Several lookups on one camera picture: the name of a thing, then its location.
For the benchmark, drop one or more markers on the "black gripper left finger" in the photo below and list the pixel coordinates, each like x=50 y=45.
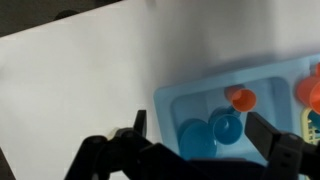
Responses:
x=110 y=156

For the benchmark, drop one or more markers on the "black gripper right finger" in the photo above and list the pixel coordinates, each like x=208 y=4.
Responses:
x=286 y=153

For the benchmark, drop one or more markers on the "light blue toy sink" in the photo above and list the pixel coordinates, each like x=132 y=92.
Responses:
x=200 y=86

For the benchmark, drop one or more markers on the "yellow toy dish rack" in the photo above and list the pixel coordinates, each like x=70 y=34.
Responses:
x=306 y=130

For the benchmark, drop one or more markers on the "blue toy cup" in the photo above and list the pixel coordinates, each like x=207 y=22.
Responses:
x=227 y=130

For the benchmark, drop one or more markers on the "orange toy pot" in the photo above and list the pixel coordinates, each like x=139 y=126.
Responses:
x=308 y=90

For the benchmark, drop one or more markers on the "small orange toy cup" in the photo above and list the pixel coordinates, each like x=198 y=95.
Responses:
x=244 y=100

